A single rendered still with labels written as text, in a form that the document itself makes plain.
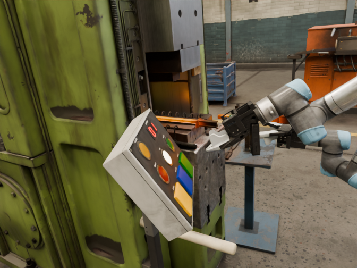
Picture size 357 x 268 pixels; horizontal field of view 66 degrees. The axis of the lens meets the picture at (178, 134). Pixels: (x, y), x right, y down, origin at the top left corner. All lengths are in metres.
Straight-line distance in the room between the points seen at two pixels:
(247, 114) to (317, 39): 3.94
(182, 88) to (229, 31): 7.75
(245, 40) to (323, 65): 4.73
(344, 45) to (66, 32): 3.94
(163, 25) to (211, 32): 8.43
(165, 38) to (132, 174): 0.66
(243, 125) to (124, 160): 0.39
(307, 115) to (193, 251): 1.06
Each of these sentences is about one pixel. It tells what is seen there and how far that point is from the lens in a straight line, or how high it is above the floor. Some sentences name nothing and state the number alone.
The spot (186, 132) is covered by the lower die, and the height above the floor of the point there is 0.98.
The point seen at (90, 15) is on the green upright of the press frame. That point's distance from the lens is 1.05.
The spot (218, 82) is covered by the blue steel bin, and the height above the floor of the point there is 0.44.
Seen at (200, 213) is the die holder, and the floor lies 0.57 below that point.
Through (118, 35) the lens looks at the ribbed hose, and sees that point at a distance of 1.07.
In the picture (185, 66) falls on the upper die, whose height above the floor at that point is 1.29.
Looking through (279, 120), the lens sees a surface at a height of 0.92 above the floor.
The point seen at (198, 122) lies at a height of 1.00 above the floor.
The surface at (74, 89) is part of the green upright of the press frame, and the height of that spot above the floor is 1.24.
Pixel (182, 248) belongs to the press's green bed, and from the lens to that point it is 1.69.
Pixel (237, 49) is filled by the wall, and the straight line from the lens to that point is 9.30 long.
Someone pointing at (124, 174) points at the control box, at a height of 1.13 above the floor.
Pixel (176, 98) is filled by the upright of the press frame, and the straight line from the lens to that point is 1.67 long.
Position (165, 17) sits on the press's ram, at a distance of 1.17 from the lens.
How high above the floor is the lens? 1.46
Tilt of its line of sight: 21 degrees down
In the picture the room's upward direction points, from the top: 5 degrees counter-clockwise
